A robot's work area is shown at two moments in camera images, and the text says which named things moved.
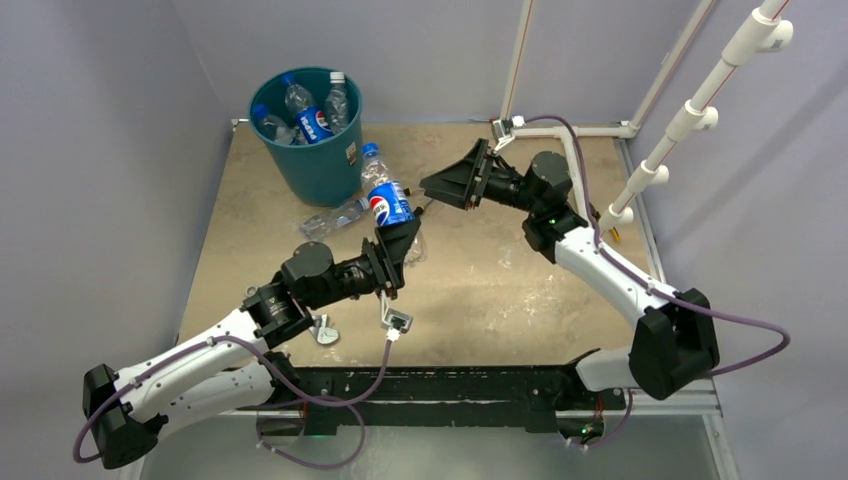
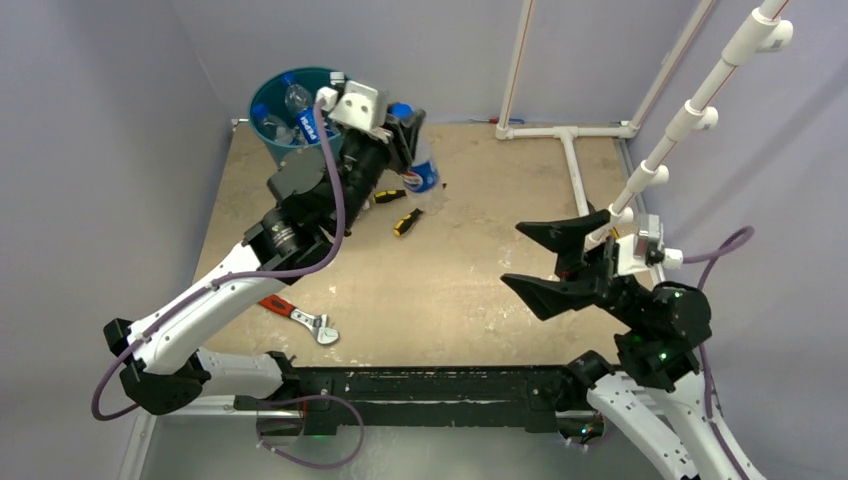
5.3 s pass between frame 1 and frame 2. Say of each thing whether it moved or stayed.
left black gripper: moved
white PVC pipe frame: stayed
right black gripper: moved
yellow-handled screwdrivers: moved
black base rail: stayed
